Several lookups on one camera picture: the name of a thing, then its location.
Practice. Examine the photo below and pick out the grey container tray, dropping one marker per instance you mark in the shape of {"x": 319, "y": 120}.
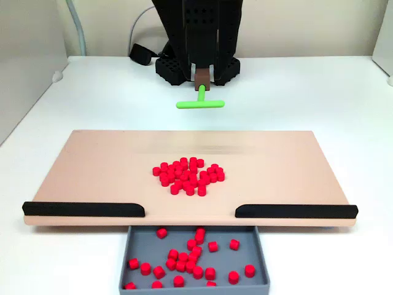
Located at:
{"x": 147, "y": 246}

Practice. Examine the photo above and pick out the small white blob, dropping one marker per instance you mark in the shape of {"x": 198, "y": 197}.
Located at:
{"x": 56, "y": 76}

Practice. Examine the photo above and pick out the green T-shaped pusher tool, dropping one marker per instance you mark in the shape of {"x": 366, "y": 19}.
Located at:
{"x": 199, "y": 104}

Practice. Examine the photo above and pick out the red cylinder granule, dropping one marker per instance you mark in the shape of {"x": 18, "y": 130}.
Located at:
{"x": 178, "y": 183}
{"x": 178, "y": 281}
{"x": 174, "y": 189}
{"x": 213, "y": 177}
{"x": 145, "y": 269}
{"x": 192, "y": 177}
{"x": 198, "y": 272}
{"x": 250, "y": 270}
{"x": 193, "y": 167}
{"x": 203, "y": 174}
{"x": 159, "y": 272}
{"x": 161, "y": 232}
{"x": 206, "y": 180}
{"x": 201, "y": 231}
{"x": 178, "y": 175}
{"x": 184, "y": 178}
{"x": 133, "y": 263}
{"x": 129, "y": 286}
{"x": 190, "y": 266}
{"x": 234, "y": 244}
{"x": 173, "y": 254}
{"x": 192, "y": 258}
{"x": 200, "y": 163}
{"x": 210, "y": 171}
{"x": 192, "y": 244}
{"x": 220, "y": 176}
{"x": 170, "y": 179}
{"x": 183, "y": 257}
{"x": 219, "y": 170}
{"x": 201, "y": 191}
{"x": 164, "y": 166}
{"x": 192, "y": 160}
{"x": 156, "y": 171}
{"x": 212, "y": 246}
{"x": 178, "y": 170}
{"x": 211, "y": 283}
{"x": 165, "y": 182}
{"x": 183, "y": 160}
{"x": 184, "y": 166}
{"x": 210, "y": 273}
{"x": 214, "y": 167}
{"x": 170, "y": 264}
{"x": 176, "y": 164}
{"x": 171, "y": 168}
{"x": 157, "y": 284}
{"x": 181, "y": 266}
{"x": 189, "y": 190}
{"x": 163, "y": 177}
{"x": 171, "y": 173}
{"x": 196, "y": 251}
{"x": 201, "y": 183}
{"x": 186, "y": 185}
{"x": 199, "y": 239}
{"x": 186, "y": 172}
{"x": 233, "y": 277}
{"x": 194, "y": 183}

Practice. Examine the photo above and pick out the pink flat board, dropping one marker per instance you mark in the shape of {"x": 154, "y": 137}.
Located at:
{"x": 92, "y": 172}

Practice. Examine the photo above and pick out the black edge rail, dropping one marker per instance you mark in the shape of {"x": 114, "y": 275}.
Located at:
{"x": 80, "y": 209}
{"x": 294, "y": 211}

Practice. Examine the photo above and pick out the small white object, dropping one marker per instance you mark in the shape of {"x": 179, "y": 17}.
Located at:
{"x": 390, "y": 80}

